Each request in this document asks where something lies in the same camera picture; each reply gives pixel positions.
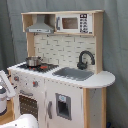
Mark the grey toy sink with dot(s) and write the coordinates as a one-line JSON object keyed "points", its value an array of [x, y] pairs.
{"points": [[72, 73]]}

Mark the wooden toy kitchen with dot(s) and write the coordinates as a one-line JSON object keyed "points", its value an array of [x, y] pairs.
{"points": [[63, 49]]}

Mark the black toy faucet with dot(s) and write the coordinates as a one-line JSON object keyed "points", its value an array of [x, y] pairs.
{"points": [[83, 64]]}

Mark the silver toy pot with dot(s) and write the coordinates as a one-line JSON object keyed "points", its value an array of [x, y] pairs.
{"points": [[34, 61]]}

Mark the grey range hood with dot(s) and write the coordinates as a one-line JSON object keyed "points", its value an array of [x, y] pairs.
{"points": [[40, 26]]}

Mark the red right oven knob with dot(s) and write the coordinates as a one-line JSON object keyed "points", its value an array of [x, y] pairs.
{"points": [[35, 84]]}

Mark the red oven knob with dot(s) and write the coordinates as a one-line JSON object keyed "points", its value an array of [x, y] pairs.
{"points": [[16, 78], [35, 84]]}

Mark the black toy stovetop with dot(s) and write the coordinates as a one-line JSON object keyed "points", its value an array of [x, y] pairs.
{"points": [[43, 68]]}

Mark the toy microwave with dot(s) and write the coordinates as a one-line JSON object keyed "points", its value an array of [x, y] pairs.
{"points": [[74, 23]]}

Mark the toy oven door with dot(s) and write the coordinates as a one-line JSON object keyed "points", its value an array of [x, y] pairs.
{"points": [[30, 101]]}

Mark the toy fridge door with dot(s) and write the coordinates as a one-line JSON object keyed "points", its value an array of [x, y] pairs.
{"points": [[64, 105]]}

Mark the red left oven knob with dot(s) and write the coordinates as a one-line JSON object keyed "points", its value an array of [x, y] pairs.
{"points": [[16, 78]]}

